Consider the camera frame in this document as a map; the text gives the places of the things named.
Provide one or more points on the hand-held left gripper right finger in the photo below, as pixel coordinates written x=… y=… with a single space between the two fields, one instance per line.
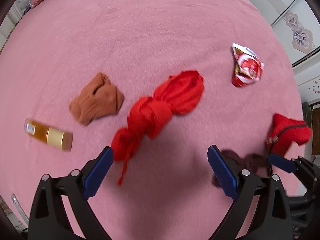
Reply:
x=222 y=172

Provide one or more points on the cream patterned curtain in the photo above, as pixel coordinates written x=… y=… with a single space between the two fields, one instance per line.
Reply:
x=10 y=30

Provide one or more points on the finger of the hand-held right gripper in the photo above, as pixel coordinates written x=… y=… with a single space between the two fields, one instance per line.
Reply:
x=281 y=162

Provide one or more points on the dark green stool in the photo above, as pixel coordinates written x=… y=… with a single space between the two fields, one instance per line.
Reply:
x=306 y=115

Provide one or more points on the white cabinet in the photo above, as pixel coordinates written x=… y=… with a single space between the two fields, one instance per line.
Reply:
x=307 y=85

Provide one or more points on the red knotted cloth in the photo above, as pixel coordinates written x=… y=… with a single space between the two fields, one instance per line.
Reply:
x=155 y=112

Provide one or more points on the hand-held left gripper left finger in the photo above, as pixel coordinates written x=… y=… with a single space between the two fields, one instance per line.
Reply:
x=98 y=172

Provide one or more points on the amber bottle with gold cap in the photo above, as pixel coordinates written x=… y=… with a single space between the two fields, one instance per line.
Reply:
x=47 y=133

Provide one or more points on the brown sock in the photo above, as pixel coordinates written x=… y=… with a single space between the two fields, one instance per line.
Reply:
x=95 y=100

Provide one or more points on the crumpled red snack packet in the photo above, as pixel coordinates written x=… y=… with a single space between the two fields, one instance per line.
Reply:
x=247 y=66

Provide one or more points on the red zip pouch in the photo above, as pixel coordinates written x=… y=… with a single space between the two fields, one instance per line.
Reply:
x=287 y=130

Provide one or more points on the white sliding door wardrobe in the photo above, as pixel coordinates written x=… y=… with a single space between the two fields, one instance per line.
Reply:
x=300 y=17

